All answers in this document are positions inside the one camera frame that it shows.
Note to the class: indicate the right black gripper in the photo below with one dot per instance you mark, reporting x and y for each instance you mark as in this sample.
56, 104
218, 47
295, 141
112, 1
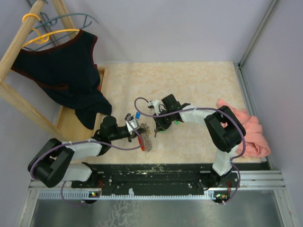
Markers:
160, 125

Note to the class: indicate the green tag key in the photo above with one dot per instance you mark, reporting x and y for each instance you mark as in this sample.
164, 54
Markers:
161, 131

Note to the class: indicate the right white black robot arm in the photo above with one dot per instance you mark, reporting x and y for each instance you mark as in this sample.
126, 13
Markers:
224, 128

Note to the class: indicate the aluminium frame post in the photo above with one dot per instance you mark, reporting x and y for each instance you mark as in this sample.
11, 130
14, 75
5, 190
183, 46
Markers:
259, 31

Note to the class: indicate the teal plastic hanger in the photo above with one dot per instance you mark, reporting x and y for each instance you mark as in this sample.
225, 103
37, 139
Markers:
59, 29

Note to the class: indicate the blue tag key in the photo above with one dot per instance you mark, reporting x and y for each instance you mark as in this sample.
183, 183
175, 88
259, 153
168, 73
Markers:
137, 115

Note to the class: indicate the dark navy vest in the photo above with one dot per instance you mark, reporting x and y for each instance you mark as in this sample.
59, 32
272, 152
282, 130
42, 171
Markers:
68, 75

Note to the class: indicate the pink cloth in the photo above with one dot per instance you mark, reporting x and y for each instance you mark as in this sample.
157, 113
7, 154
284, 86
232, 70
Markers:
256, 144

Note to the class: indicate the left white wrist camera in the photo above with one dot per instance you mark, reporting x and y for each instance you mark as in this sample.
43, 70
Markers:
131, 123

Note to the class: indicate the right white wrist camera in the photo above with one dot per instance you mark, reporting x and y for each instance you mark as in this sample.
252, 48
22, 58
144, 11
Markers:
155, 105

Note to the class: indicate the yellow plastic hanger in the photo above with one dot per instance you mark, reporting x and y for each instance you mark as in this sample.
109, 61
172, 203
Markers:
40, 35

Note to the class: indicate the wooden tray frame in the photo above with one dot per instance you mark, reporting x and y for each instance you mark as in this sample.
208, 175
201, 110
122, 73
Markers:
69, 124

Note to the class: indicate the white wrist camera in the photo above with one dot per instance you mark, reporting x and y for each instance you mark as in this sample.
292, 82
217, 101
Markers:
155, 105
131, 123

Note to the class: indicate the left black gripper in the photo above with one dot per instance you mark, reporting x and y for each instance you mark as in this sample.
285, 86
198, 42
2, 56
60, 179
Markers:
134, 134

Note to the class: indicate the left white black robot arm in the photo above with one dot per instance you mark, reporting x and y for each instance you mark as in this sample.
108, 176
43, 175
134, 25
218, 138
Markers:
54, 163

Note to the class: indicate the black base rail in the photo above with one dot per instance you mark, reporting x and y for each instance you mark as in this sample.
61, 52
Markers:
163, 179

